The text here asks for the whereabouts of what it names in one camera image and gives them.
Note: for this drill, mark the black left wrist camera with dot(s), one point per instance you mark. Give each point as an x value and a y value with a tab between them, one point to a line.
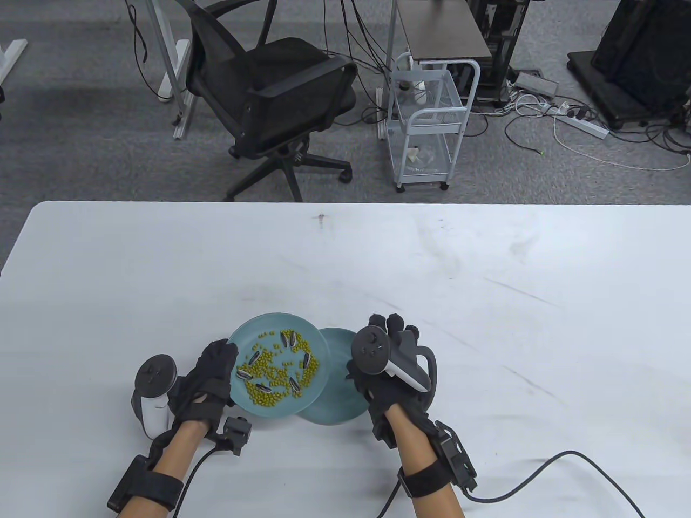
236	431

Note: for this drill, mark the person's left forearm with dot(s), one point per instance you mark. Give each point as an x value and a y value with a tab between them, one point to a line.
167	464

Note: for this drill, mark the person's left hand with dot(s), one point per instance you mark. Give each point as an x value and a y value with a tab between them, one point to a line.
202	388

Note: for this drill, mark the pile of green beans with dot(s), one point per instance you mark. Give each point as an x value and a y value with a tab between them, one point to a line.
272	380

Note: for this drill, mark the brown top side table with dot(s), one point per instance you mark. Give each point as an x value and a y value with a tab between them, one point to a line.
440	29

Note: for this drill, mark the white power strip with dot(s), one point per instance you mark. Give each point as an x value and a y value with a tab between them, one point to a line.
583	121

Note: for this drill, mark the white and black left controller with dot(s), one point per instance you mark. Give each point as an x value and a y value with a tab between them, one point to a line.
154	380

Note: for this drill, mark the teal plate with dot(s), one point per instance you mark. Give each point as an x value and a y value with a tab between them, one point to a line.
340	399
316	345

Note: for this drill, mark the person's left thumb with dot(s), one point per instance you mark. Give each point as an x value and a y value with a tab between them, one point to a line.
227	353

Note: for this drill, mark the person's right middle finger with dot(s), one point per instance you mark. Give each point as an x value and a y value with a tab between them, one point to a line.
394	325

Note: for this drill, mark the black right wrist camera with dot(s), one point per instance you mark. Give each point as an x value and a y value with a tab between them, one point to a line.
456	458

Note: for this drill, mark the white and black right controller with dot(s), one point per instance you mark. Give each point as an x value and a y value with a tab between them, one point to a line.
372	350

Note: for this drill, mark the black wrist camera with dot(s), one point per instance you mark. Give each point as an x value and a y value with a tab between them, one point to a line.
456	458
236	431

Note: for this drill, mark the person's right forearm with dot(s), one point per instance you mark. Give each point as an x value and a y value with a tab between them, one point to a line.
421	464

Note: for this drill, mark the white desk leg frame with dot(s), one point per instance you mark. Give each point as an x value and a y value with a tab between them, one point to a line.
167	65

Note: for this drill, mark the white desk foot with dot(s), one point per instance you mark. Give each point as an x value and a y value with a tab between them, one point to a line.
11	56

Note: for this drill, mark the group of striped sunflower seeds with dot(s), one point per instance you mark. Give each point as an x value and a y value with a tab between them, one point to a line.
290	339

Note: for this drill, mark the white and black controller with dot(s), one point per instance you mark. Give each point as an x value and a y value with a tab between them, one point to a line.
154	380
372	350

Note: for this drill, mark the person's right hand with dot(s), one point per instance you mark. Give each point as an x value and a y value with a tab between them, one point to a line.
399	402

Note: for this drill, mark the grey floor socket box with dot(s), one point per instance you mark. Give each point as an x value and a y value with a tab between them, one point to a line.
535	82

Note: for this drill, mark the person's right thumb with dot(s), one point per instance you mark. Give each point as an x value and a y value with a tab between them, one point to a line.
356	380

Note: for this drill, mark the black office chair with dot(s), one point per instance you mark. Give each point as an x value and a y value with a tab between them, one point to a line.
280	86

